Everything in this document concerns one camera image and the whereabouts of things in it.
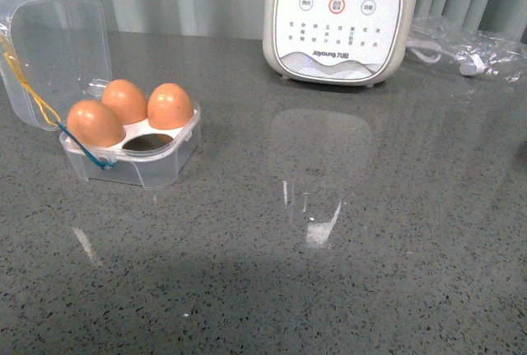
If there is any brown egg back right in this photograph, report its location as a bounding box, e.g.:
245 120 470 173
147 83 194 130

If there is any white power cable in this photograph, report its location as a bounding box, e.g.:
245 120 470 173
405 39 486 77

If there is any brown egg front left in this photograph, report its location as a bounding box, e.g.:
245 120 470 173
67 100 125 147

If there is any yellow rubber band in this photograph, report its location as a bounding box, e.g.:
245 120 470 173
1 36 62 127

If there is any white Joyoung soy milk maker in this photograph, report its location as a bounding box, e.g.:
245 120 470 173
263 0 417 86

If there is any blue rubber band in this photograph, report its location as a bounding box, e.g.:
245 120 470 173
56 122 114 170

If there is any brown egg back left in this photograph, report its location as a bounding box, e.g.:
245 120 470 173
101 79 147 125

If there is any clear plastic bag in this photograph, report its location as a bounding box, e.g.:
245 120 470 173
406 16 526 83

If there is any clear plastic egg box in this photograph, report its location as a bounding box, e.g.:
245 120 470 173
1 0 201 189

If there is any brown egg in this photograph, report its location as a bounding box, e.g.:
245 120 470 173
101 79 147 125
67 100 125 147
147 83 194 130

